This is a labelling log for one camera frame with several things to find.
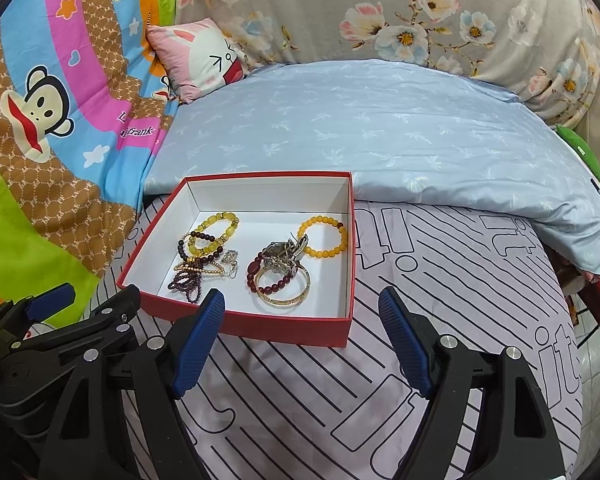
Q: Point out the silver pendant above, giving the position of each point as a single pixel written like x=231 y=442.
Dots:
x=230 y=260

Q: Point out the metal wristwatch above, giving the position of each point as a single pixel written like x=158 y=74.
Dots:
x=280 y=252

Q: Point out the light blue quilt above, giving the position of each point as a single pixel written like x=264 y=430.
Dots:
x=380 y=125

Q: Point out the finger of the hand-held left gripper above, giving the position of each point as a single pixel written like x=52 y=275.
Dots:
x=50 y=305
x=115 y=312

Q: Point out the grey floral blanket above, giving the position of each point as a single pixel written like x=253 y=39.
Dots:
x=380 y=0

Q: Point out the monkey print blanket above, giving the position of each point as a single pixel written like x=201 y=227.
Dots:
x=55 y=85

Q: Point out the red cardboard box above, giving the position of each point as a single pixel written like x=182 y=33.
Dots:
x=260 y=195

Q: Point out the green cushion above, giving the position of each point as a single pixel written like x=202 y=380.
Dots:
x=582 y=150

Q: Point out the pink rabbit cushion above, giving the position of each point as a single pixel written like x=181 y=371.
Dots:
x=195 y=60

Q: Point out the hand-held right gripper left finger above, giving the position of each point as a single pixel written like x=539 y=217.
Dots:
x=200 y=345

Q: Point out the lilac striped bed sheet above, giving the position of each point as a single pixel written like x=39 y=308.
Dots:
x=455 y=320

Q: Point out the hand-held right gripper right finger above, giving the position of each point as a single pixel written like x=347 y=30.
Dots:
x=405 y=345

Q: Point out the gold bangle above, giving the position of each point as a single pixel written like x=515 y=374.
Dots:
x=285 y=302

